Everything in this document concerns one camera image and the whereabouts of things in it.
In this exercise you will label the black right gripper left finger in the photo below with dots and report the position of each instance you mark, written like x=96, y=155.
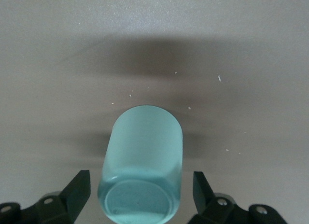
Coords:
x=55, y=209

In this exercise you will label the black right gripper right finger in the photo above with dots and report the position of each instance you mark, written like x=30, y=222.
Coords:
x=217, y=209

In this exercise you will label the pale green plastic cup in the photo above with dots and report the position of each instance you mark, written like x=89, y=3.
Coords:
x=142, y=149

